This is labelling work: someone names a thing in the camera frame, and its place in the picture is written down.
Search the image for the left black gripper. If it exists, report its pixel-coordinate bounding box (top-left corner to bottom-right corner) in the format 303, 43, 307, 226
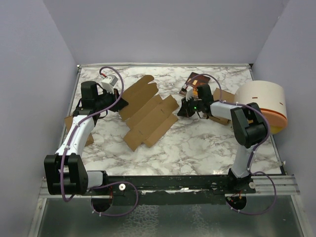
95, 87, 128, 112

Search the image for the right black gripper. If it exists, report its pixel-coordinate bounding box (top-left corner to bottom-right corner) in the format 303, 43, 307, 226
177, 95, 203, 118

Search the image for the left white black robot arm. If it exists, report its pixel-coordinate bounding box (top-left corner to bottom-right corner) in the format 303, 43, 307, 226
44, 81, 128, 196

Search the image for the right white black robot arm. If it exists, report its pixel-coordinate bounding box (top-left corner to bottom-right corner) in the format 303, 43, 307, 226
177, 84, 270, 193

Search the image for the folded brown cardboard box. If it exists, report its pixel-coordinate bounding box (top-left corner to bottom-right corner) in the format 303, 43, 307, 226
209, 88, 235, 125

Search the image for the dark orange paperback book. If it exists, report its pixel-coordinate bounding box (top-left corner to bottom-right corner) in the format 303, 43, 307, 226
179, 72, 210, 99

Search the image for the small cardboard piece left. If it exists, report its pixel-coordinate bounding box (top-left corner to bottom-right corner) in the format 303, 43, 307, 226
64, 115, 95, 149

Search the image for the white orange tape dispenser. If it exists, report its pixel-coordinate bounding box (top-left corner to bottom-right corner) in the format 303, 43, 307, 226
235, 80, 288, 134

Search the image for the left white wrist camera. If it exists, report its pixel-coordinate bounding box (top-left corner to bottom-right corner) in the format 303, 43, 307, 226
101, 75, 118, 94

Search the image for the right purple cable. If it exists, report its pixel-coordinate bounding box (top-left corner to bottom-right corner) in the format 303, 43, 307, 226
184, 74, 277, 216

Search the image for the black mounting rail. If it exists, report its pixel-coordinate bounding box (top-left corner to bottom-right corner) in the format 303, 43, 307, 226
87, 170, 257, 206

